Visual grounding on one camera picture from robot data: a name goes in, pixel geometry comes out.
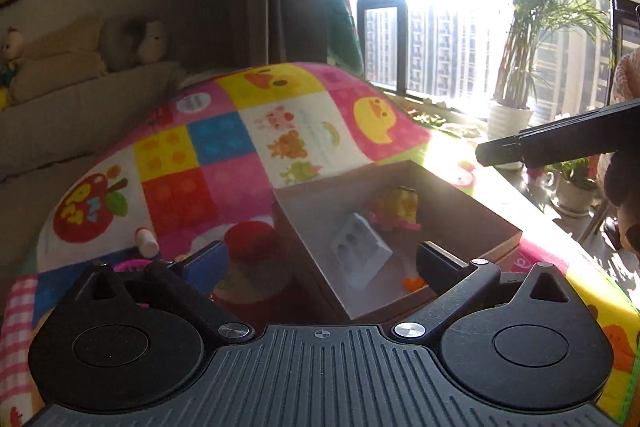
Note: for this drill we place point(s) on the brown cardboard box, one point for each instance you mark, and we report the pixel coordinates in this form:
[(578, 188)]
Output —
[(380, 217)]

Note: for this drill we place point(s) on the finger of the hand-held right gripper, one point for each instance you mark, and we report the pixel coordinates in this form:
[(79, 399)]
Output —
[(560, 139)]

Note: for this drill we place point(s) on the beige sofa cushions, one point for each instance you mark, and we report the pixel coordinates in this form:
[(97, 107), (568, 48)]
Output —
[(75, 127)]

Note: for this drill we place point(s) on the red-haired plush doll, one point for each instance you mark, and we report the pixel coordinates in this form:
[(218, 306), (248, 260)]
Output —
[(11, 47)]

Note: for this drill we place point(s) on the yellow plush toy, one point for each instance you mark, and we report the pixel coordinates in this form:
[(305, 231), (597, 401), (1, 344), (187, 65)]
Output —
[(3, 89)]

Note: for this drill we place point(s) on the tall palm in white pot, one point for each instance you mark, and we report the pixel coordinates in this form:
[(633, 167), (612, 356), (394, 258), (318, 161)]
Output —
[(540, 7)]

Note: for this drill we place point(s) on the small potted plant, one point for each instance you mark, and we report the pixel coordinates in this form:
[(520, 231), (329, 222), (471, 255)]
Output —
[(575, 187)]

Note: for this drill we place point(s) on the grey sheep neck pillow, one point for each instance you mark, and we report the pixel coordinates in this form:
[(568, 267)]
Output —
[(132, 42)]

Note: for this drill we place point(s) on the colourful printed cartoon mat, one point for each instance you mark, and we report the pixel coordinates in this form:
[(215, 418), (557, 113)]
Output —
[(200, 157)]

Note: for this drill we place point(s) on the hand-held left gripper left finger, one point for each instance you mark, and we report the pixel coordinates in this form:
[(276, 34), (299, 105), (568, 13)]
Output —
[(202, 259)]

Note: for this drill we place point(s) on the small white red-capped bottle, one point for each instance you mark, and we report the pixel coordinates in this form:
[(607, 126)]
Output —
[(147, 244)]

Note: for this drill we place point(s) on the grey moulded plastic tray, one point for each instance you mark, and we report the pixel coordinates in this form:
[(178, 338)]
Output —
[(360, 247)]

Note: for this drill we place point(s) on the red lidded jar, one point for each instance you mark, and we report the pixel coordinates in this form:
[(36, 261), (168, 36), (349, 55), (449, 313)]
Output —
[(250, 242)]

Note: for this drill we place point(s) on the hanging green garment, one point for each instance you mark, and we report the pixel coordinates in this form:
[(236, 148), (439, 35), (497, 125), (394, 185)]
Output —
[(342, 27)]

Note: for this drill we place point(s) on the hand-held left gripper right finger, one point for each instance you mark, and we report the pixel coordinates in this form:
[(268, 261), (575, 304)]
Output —
[(439, 264)]

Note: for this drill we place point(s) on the small orange toy piece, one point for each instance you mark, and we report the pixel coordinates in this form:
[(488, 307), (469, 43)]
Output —
[(414, 283)]

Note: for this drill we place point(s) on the yellow sponge toy figure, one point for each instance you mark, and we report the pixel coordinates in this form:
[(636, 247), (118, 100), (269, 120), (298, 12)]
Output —
[(400, 207)]

